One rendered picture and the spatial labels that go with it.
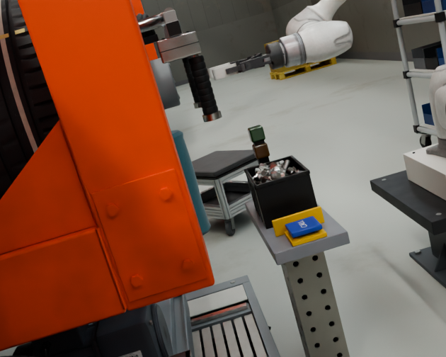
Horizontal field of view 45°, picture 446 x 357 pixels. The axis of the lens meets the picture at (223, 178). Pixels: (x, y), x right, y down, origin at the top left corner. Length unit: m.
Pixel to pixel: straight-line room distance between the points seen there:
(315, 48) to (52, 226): 0.95
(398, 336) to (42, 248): 1.07
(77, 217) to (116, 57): 0.27
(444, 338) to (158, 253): 0.95
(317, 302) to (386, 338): 0.32
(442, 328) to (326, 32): 0.89
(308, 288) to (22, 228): 0.74
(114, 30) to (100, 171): 0.22
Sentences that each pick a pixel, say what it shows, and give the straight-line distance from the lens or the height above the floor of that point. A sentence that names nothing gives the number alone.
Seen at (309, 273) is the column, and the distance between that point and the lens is 1.39.
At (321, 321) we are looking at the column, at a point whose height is 0.18.
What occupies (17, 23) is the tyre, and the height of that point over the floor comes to 1.06.
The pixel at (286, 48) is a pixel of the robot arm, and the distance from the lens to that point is 1.59.
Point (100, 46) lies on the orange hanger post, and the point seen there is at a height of 0.96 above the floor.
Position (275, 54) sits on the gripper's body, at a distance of 1.59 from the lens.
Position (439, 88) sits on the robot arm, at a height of 0.61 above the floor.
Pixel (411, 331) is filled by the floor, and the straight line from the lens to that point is 1.69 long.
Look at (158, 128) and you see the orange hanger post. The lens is 0.88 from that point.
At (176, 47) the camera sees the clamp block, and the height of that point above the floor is 0.93.
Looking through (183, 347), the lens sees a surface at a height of 0.15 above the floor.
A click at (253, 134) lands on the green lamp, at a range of 1.53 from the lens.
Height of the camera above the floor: 0.92
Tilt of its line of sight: 14 degrees down
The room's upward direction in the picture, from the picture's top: 16 degrees counter-clockwise
